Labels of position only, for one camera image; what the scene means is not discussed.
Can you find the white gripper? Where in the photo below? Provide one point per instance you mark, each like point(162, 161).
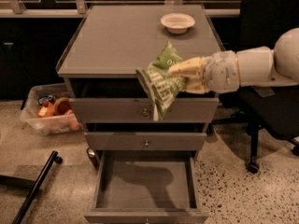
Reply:
point(221, 71)

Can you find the green jalapeno chip bag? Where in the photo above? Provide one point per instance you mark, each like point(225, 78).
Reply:
point(161, 88)

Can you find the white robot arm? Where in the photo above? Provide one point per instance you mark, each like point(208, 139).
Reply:
point(265, 67)

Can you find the grey drawer cabinet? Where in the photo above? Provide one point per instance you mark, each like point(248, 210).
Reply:
point(114, 41)

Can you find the grey top drawer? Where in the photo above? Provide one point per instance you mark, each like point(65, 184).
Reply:
point(123, 100)

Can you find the grey drawer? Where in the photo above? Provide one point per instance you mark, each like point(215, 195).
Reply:
point(145, 136)
point(123, 100)
point(146, 187)

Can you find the grey middle drawer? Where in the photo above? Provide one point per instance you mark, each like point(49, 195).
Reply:
point(145, 136)

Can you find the grey bottom drawer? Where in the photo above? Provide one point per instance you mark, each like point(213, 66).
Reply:
point(146, 187)

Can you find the white paper bowl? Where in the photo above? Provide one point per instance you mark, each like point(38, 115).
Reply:
point(177, 23)

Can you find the black office chair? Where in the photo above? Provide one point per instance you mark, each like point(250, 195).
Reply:
point(273, 24)

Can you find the orange terracotta pot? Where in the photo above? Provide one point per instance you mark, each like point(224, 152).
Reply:
point(61, 106)

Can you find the dark snack packet in bin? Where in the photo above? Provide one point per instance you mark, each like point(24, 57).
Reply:
point(43, 99)

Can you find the orange item in bin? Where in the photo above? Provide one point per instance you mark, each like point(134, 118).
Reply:
point(46, 110)

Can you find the clear plastic storage bin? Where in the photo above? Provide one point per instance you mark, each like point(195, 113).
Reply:
point(57, 123)

